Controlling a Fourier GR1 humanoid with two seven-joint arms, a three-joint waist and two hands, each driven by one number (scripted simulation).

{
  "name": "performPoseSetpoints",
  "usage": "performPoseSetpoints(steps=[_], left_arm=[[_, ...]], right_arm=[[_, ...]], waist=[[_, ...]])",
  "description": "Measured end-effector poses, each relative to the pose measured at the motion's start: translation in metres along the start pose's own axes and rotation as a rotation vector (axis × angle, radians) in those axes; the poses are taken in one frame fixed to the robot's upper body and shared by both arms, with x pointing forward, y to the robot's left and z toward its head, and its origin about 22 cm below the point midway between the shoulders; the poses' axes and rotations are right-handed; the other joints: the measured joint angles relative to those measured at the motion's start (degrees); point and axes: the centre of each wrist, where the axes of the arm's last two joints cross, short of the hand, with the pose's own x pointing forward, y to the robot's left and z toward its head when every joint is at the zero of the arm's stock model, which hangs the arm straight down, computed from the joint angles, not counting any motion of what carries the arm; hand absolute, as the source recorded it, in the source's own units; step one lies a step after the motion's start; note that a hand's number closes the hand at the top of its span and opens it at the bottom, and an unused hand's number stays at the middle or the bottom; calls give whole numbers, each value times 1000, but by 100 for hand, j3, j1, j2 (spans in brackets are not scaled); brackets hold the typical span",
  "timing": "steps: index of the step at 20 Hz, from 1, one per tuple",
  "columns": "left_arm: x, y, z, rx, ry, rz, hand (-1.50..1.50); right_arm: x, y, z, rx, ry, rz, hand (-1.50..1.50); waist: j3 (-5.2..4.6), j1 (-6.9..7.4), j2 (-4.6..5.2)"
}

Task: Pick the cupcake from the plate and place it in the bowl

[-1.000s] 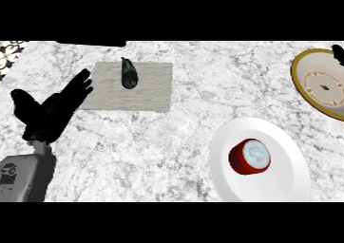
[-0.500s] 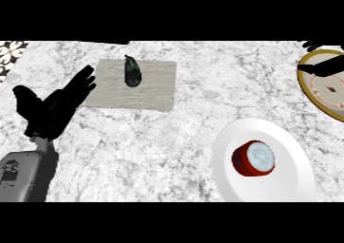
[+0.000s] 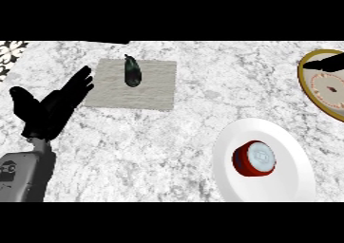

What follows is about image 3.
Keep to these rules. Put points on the black and white patterned cloth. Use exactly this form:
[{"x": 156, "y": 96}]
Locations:
[{"x": 3, "y": 60}]

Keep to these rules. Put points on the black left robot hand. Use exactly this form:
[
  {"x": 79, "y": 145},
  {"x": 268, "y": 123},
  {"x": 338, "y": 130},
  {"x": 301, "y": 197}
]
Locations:
[{"x": 50, "y": 109}]

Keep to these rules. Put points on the grey cloth placemat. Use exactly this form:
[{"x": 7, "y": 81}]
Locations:
[{"x": 131, "y": 84}]

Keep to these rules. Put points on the gold-rimmed patterned bowl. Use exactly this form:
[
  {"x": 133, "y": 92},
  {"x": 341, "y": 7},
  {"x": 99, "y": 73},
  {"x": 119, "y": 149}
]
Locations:
[{"x": 329, "y": 87}]

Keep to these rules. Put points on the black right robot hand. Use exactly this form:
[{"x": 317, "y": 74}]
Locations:
[{"x": 330, "y": 63}]

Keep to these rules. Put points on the black flat object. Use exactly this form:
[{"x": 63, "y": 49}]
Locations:
[{"x": 107, "y": 41}]

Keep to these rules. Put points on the dark green eggplant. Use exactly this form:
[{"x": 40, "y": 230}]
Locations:
[{"x": 131, "y": 73}]

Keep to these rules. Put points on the white plate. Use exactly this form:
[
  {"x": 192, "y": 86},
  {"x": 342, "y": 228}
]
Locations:
[{"x": 264, "y": 161}]

